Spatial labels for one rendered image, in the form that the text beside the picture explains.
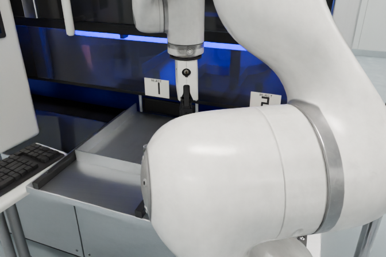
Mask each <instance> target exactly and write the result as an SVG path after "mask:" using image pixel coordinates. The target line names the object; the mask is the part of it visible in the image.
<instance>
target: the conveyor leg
mask: <svg viewBox="0 0 386 257"><path fill-rule="evenodd" d="M382 218H383V216H381V217H380V218H379V219H376V220H374V221H372V222H370V223H368V224H365V225H363V226H362V229H361V232H360V236H359V239H358V243H357V247H356V250H355V253H354V257H370V254H371V252H372V248H373V245H374V242H375V239H376V236H377V232H378V230H379V226H380V223H381V220H382Z"/></svg>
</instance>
